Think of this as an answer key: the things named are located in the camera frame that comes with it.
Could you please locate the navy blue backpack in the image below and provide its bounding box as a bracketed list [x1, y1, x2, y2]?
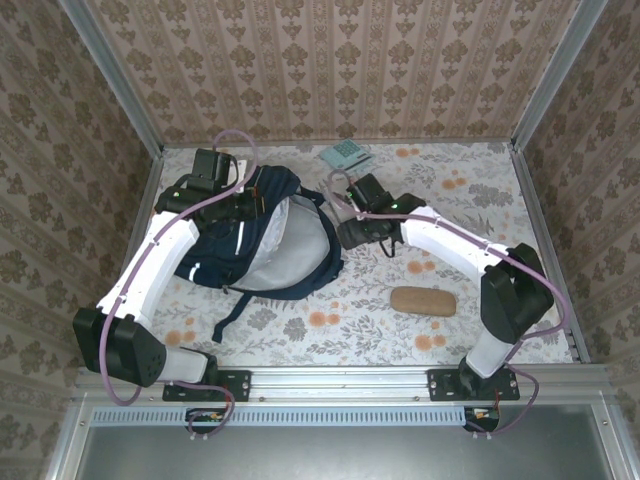
[174, 165, 344, 344]

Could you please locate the teal calculator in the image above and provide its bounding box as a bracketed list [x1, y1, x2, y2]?
[319, 139, 377, 169]

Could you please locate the brown glasses case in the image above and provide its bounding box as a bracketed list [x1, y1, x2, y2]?
[389, 285, 457, 317]

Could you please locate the floral tablecloth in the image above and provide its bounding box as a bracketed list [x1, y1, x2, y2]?
[107, 142, 576, 366]

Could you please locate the grey metal sheet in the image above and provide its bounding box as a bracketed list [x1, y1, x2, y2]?
[74, 404, 617, 480]

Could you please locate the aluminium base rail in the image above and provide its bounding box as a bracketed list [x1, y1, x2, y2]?
[74, 363, 619, 402]

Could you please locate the aluminium frame post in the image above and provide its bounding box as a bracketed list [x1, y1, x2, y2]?
[58, 0, 166, 156]
[509, 0, 610, 151]

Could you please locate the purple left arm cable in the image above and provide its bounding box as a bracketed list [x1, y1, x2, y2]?
[99, 129, 259, 444]

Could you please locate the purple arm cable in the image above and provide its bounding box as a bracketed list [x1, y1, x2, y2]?
[327, 169, 571, 441]
[99, 129, 259, 444]

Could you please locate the slotted grey cable duct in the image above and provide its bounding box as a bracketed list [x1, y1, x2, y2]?
[92, 405, 474, 427]

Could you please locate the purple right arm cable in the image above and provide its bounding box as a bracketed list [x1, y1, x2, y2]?
[327, 169, 571, 441]

